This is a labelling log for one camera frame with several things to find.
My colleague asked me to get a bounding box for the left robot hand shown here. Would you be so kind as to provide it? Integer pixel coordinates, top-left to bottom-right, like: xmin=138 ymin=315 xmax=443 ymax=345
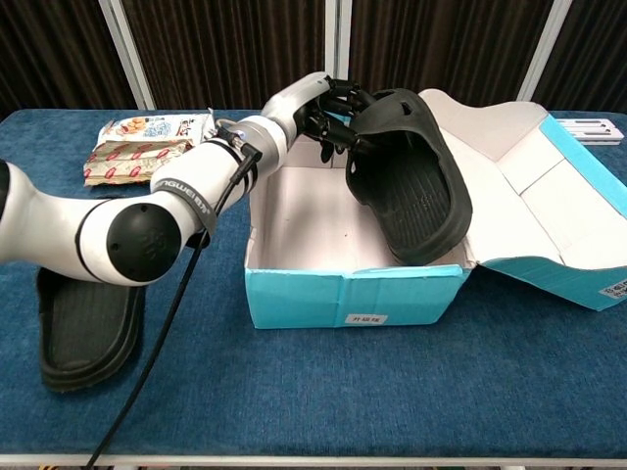
xmin=261 ymin=71 xmax=379 ymax=164

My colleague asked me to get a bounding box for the black rubber slipper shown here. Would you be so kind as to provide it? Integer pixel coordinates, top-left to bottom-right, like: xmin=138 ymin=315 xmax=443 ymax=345
xmin=345 ymin=87 xmax=474 ymax=265
xmin=37 ymin=266 xmax=147 ymax=393

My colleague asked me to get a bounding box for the light blue shoe box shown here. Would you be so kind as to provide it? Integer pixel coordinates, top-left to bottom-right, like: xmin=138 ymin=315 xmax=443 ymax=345
xmin=243 ymin=87 xmax=627 ymax=328

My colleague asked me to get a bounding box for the dark pleated curtain panel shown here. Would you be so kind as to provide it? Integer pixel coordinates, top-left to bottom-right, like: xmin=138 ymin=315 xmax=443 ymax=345
xmin=347 ymin=0 xmax=555 ymax=107
xmin=0 ymin=0 xmax=143 ymax=118
xmin=121 ymin=0 xmax=327 ymax=110
xmin=532 ymin=0 xmax=627 ymax=118

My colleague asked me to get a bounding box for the white cookie snack bag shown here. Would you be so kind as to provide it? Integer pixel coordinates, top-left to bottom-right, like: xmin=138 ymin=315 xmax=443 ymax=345
xmin=97 ymin=108 xmax=217 ymax=148

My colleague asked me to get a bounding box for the gold red snack package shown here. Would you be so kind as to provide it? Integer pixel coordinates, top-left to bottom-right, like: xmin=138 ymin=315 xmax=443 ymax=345
xmin=82 ymin=139 xmax=195 ymax=188

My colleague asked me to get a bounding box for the white metal folding stand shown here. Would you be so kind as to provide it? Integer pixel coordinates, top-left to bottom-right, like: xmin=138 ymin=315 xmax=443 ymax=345
xmin=555 ymin=117 xmax=619 ymax=146

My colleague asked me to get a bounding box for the white aluminium partition post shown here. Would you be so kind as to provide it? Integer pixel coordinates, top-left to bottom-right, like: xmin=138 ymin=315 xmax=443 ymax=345
xmin=324 ymin=0 xmax=353 ymax=82
xmin=517 ymin=0 xmax=573 ymax=103
xmin=97 ymin=0 xmax=157 ymax=111

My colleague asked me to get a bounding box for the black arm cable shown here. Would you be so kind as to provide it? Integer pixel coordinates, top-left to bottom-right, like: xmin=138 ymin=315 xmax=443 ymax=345
xmin=85 ymin=124 xmax=264 ymax=470

